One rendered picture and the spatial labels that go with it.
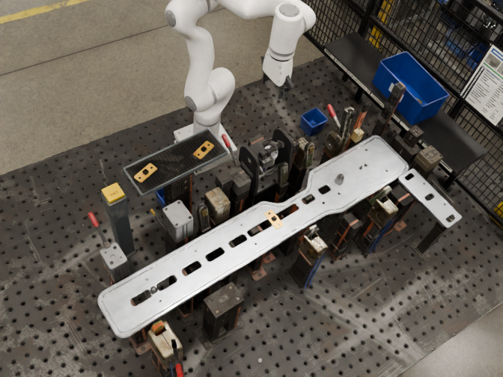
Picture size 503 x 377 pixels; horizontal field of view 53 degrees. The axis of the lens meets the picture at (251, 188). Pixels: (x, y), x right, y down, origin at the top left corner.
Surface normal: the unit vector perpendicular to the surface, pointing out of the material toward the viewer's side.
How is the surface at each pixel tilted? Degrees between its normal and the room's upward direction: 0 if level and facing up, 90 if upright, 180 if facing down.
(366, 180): 0
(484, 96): 90
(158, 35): 0
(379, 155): 0
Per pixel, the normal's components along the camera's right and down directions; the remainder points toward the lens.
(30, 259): 0.11, -0.54
